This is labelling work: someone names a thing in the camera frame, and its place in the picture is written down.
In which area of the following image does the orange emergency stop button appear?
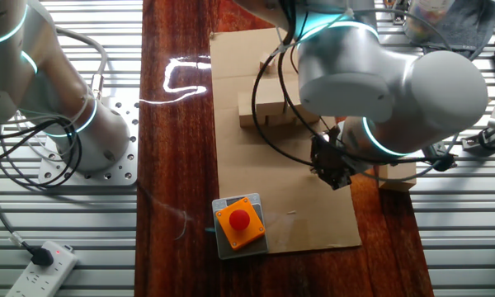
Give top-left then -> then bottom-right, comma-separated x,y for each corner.
214,196 -> 266,252

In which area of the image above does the reddish wood grain board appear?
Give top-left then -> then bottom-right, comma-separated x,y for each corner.
134,0 -> 435,297

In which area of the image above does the silver robot mounting plate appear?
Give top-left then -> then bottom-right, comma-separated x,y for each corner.
36,87 -> 140,187

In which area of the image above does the metal camera stand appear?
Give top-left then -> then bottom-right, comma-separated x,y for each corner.
460,122 -> 495,157

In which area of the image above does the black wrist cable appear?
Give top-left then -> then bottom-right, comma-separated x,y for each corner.
250,24 -> 459,182

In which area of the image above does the white power strip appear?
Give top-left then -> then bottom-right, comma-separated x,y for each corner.
6,240 -> 80,297

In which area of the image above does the brown cardboard sheet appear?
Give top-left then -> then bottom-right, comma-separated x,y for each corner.
209,26 -> 363,255

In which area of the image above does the black cable bundle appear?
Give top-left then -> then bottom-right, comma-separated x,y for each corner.
0,117 -> 84,190

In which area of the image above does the grey power cord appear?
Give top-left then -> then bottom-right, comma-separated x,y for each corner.
0,135 -> 36,252

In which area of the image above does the medium wooden cube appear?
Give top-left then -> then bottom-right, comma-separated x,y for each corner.
258,51 -> 277,74

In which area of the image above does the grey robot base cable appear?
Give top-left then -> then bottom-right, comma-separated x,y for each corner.
55,26 -> 109,101

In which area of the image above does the black power plug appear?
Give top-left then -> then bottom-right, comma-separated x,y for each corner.
30,246 -> 55,267

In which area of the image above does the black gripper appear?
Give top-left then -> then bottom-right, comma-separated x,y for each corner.
310,127 -> 358,192

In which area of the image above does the jar with colourful contents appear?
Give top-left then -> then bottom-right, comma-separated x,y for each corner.
403,0 -> 455,43

